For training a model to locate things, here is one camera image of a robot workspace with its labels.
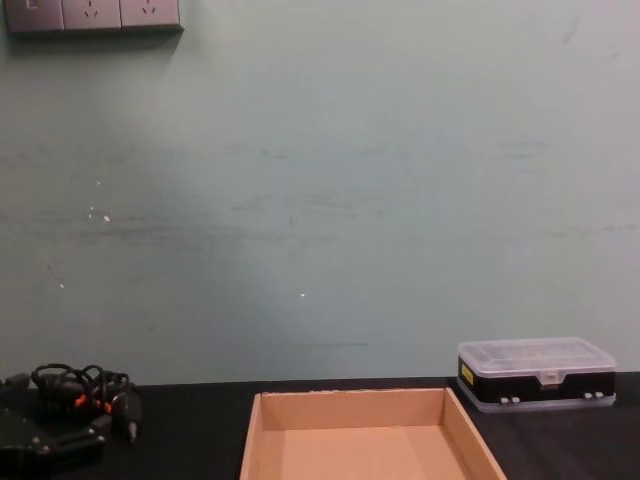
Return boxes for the black table cloth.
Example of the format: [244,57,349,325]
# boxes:
[0,369,640,480]

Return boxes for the shallow brown cardboard tray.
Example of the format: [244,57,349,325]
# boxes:
[238,387,509,480]

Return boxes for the clear plastic case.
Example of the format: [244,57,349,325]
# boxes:
[456,335,618,414]

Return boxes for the black corded tool, orange parts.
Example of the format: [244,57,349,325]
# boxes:
[30,363,145,446]

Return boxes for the grey wall socket panel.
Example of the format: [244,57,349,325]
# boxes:
[3,0,184,35]

